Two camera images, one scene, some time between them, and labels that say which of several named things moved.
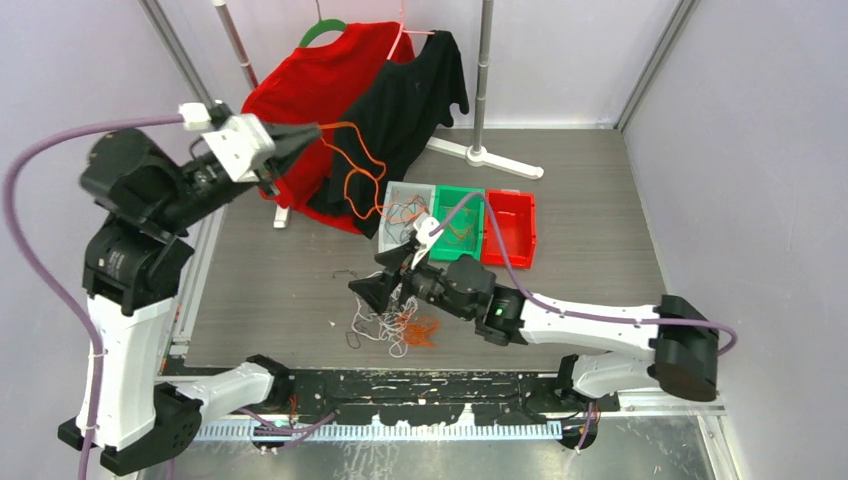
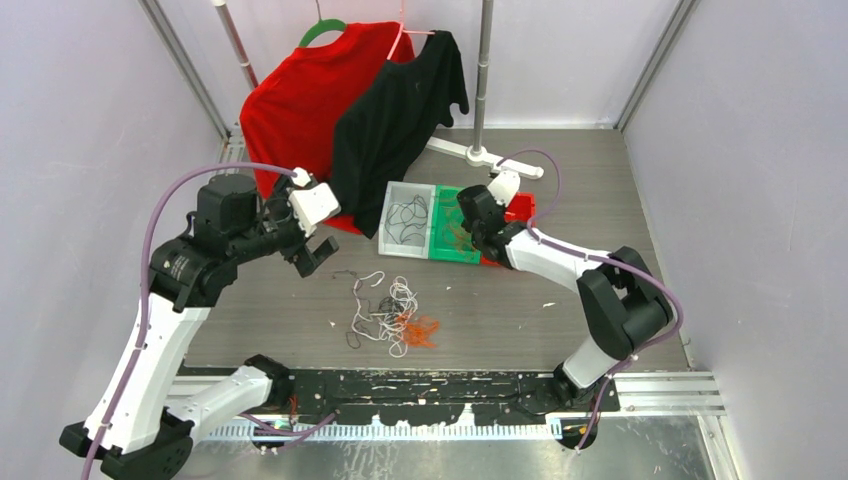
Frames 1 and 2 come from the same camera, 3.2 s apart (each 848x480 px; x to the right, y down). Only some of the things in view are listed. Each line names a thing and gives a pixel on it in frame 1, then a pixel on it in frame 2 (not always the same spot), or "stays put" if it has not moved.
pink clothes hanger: x=403 y=30 stays put
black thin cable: x=400 y=216 stays put
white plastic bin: x=403 y=203 stays put
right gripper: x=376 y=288 to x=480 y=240
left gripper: x=287 y=139 to x=306 y=260
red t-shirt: x=317 y=86 stays put
